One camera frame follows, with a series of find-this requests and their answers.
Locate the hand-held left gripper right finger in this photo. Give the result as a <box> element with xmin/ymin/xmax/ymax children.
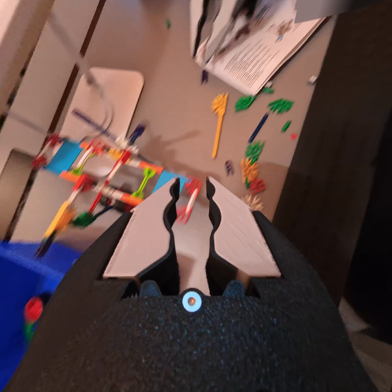
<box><xmin>206</xmin><ymin>176</ymin><xmax>282</xmax><ymax>296</ymax></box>

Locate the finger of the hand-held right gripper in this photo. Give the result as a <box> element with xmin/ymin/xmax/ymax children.
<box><xmin>202</xmin><ymin>0</ymin><xmax>245</xmax><ymax>65</ymax></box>
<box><xmin>189</xmin><ymin>0</ymin><xmax>209</xmax><ymax>59</ymax></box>

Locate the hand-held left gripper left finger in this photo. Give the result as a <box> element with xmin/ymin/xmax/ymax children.
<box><xmin>102</xmin><ymin>177</ymin><xmax>180</xmax><ymax>296</ymax></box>

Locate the green fan connector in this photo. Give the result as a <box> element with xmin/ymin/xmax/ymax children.
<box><xmin>245</xmin><ymin>140</ymin><xmax>266</xmax><ymax>163</ymax></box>
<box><xmin>235</xmin><ymin>95</ymin><xmax>257</xmax><ymax>112</ymax></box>
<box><xmin>267</xmin><ymin>98</ymin><xmax>295</xmax><ymax>115</ymax></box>

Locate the yellow plastic rod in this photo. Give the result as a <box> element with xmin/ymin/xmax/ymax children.
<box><xmin>211</xmin><ymin>112</ymin><xmax>225</xmax><ymax>159</ymax></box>

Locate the colourful construction toy plane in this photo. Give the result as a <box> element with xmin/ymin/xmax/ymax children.
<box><xmin>31</xmin><ymin>107</ymin><xmax>203</xmax><ymax>258</ymax></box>

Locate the white snowflake connector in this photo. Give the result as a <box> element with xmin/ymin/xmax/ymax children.
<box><xmin>241</xmin><ymin>194</ymin><xmax>264</xmax><ymax>212</ymax></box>

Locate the toy instruction booklet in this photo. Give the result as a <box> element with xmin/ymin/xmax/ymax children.
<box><xmin>196</xmin><ymin>0</ymin><xmax>326</xmax><ymax>96</ymax></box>

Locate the wooden and white book stand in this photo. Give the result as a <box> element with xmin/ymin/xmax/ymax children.
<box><xmin>0</xmin><ymin>0</ymin><xmax>144</xmax><ymax>184</ymax></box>

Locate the dark blue plastic rod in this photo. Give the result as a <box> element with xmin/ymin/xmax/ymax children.
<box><xmin>247</xmin><ymin>112</ymin><xmax>270</xmax><ymax>144</ymax></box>

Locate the black perforated pad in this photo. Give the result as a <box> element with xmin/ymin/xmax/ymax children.
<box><xmin>272</xmin><ymin>6</ymin><xmax>392</xmax><ymax>307</ymax></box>

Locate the red plastic piece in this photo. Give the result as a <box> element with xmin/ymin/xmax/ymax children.
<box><xmin>23</xmin><ymin>296</ymin><xmax>44</xmax><ymax>324</ymax></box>

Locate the blue plastic bin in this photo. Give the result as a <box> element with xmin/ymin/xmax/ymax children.
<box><xmin>0</xmin><ymin>240</ymin><xmax>83</xmax><ymax>383</ymax></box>

